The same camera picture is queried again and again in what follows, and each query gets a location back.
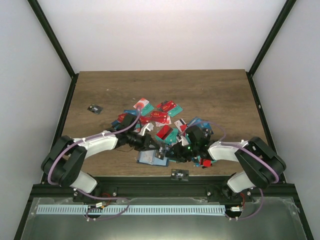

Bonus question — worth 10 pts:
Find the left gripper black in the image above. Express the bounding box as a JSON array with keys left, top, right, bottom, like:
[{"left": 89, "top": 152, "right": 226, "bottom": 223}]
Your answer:
[{"left": 127, "top": 131, "right": 160, "bottom": 152}]

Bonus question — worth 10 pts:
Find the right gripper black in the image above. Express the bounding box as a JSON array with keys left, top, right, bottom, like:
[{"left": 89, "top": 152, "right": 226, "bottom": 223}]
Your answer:
[{"left": 165, "top": 142, "right": 199, "bottom": 163}]

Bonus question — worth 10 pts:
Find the blue leather card holder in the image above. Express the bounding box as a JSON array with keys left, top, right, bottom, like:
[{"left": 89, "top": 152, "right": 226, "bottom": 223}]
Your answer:
[{"left": 136, "top": 150, "right": 169, "bottom": 167}]

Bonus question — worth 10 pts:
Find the black VIP card passed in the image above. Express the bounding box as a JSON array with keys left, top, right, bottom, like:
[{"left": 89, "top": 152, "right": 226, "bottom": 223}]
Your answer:
[{"left": 154, "top": 142, "right": 168, "bottom": 160}]

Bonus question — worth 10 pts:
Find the black VIP card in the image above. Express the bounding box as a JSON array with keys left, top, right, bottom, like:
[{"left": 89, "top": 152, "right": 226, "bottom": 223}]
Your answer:
[{"left": 170, "top": 169, "right": 190, "bottom": 182}]

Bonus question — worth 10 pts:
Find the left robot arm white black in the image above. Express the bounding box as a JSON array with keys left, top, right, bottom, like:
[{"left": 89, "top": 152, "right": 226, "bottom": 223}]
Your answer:
[{"left": 41, "top": 113, "right": 160, "bottom": 202}]

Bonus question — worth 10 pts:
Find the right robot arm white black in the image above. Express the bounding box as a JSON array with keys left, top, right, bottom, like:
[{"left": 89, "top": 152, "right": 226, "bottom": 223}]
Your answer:
[{"left": 165, "top": 125, "right": 287, "bottom": 202}]

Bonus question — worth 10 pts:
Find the blue card right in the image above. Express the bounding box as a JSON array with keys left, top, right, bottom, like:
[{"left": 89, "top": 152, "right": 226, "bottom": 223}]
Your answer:
[{"left": 187, "top": 116, "right": 211, "bottom": 129}]

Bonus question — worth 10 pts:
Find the red card back stripe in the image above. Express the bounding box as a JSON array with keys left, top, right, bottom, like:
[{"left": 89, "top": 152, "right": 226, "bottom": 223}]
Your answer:
[{"left": 156, "top": 125, "right": 173, "bottom": 141}]

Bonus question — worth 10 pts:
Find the white card black stripe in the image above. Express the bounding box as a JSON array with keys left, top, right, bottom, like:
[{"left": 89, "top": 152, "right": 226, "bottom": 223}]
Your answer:
[{"left": 174, "top": 118, "right": 187, "bottom": 132}]

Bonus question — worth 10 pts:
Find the teal card under red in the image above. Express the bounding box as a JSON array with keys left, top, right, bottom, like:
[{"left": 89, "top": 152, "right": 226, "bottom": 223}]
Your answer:
[{"left": 162, "top": 128, "right": 179, "bottom": 145}]

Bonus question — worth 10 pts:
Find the red card centre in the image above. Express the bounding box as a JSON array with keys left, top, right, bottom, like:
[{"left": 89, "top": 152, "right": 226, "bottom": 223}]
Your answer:
[{"left": 150, "top": 111, "right": 168, "bottom": 124}]

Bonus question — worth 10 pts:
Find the teal card top right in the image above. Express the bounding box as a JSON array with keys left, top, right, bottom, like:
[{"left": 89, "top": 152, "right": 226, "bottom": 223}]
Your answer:
[{"left": 168, "top": 105, "right": 183, "bottom": 118}]

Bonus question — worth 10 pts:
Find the white card red circle top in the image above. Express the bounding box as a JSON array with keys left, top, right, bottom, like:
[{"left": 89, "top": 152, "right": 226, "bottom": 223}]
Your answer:
[{"left": 133, "top": 98, "right": 149, "bottom": 111}]

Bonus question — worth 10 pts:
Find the red card top right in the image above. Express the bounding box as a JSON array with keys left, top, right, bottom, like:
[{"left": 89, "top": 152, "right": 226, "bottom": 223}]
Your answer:
[{"left": 158, "top": 100, "right": 177, "bottom": 113}]

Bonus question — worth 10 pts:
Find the black card far left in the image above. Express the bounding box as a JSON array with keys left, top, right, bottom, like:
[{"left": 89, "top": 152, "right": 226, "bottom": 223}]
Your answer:
[{"left": 87, "top": 104, "right": 104, "bottom": 115}]

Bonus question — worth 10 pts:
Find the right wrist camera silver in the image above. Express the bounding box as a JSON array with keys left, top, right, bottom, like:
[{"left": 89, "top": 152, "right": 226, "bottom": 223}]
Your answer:
[{"left": 178, "top": 135, "right": 190, "bottom": 147}]

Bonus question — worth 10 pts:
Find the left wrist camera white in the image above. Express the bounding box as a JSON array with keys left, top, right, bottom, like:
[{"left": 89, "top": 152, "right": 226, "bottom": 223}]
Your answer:
[{"left": 139, "top": 122, "right": 154, "bottom": 136}]

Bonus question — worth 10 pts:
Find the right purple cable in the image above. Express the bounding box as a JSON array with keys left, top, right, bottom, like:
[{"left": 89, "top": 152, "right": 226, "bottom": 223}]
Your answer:
[{"left": 184, "top": 121, "right": 280, "bottom": 222}]

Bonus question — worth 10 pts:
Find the purple cable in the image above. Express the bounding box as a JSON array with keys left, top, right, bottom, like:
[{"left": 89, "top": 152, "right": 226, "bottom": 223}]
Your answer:
[
  {"left": 47, "top": 107, "right": 143, "bottom": 222},
  {"left": 184, "top": 121, "right": 280, "bottom": 222}
]

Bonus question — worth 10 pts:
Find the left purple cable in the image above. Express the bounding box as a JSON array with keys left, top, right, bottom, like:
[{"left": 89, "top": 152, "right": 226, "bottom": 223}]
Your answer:
[{"left": 47, "top": 107, "right": 143, "bottom": 222}]

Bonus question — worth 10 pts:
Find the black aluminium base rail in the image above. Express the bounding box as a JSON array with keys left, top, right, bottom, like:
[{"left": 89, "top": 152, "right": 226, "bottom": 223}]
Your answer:
[{"left": 29, "top": 176, "right": 299, "bottom": 203}]

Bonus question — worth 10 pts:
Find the light blue slotted cable duct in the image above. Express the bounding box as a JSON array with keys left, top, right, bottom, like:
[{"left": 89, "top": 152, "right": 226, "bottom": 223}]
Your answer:
[{"left": 36, "top": 204, "right": 226, "bottom": 216}]

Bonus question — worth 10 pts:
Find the right black frame post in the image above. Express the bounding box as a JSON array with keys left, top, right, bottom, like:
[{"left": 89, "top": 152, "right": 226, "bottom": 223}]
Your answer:
[{"left": 246, "top": 0, "right": 298, "bottom": 76}]

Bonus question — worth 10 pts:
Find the black frame post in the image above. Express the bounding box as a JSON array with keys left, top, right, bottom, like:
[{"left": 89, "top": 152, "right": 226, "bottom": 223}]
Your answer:
[
  {"left": 246, "top": 0, "right": 298, "bottom": 76},
  {"left": 26, "top": 0, "right": 76, "bottom": 76}
]

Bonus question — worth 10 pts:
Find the left black frame post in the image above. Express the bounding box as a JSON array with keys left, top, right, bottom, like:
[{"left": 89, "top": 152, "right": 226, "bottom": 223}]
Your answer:
[{"left": 26, "top": 0, "right": 76, "bottom": 76}]

